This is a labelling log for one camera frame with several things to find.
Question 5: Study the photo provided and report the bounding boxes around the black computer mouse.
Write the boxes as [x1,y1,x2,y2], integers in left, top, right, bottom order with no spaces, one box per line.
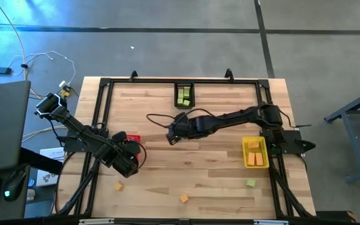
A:
[2,170,27,202]

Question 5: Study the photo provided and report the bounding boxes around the black plastic basket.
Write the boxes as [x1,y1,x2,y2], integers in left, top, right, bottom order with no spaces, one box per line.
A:
[174,81,196,109]

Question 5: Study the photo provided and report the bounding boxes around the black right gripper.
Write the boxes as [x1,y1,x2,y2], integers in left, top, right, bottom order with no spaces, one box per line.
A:
[166,117,201,146]

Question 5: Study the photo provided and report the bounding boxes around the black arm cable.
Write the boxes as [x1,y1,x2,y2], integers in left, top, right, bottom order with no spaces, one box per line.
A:
[278,106,312,129]
[47,118,63,150]

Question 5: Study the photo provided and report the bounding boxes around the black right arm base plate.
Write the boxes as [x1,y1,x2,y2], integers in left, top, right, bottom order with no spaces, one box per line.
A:
[259,129,316,155]

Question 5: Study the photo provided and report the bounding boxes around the blue-grey metal table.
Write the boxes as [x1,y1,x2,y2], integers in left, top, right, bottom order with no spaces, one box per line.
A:
[324,84,360,183]

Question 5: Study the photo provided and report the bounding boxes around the black desk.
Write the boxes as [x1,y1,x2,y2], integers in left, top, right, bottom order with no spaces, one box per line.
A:
[0,146,63,221]

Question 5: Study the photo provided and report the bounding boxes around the thick beige cable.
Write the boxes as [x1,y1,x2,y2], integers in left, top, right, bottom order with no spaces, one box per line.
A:
[0,0,37,94]

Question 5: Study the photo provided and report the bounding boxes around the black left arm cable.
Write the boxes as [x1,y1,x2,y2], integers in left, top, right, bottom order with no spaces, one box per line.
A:
[47,118,63,150]

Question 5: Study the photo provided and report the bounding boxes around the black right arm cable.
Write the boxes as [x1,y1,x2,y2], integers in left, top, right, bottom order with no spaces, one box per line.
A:
[278,106,312,129]

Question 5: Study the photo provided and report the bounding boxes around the white printed paper box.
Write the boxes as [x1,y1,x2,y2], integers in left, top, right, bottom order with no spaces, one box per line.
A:
[36,147,65,188]

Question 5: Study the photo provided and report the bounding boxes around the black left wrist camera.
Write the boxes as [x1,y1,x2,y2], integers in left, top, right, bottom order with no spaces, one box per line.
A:
[125,140,142,156]

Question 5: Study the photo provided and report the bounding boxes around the beige floor cable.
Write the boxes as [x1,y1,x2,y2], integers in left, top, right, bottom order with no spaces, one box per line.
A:
[22,124,65,140]

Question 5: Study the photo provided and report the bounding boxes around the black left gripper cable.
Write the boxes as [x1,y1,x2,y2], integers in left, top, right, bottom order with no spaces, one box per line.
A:
[129,140,148,171]

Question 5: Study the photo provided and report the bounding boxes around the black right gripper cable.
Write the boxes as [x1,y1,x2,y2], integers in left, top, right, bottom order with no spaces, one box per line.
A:
[146,112,181,129]

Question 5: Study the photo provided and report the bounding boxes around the red plastic basket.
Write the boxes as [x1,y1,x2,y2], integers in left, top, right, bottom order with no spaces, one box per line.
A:
[125,134,142,166]

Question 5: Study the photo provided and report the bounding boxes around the black aluminium table frame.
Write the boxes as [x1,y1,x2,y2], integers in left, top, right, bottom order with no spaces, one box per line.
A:
[53,68,315,219]

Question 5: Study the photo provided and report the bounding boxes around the thin white cable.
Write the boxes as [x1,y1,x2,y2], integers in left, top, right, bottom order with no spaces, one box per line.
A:
[7,51,76,87]

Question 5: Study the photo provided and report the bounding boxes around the grey laptop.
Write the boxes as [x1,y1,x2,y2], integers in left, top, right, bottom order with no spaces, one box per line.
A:
[0,80,31,174]

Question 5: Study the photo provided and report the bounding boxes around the yellow plastic basket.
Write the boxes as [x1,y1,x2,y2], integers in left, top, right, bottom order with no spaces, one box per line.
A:
[241,136,270,169]

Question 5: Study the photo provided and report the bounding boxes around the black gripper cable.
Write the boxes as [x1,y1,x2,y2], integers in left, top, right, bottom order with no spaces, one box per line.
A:
[129,140,148,171]
[146,112,181,129]

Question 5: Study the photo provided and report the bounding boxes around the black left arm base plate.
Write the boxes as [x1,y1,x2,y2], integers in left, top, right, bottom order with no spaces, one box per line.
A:
[57,130,106,153]

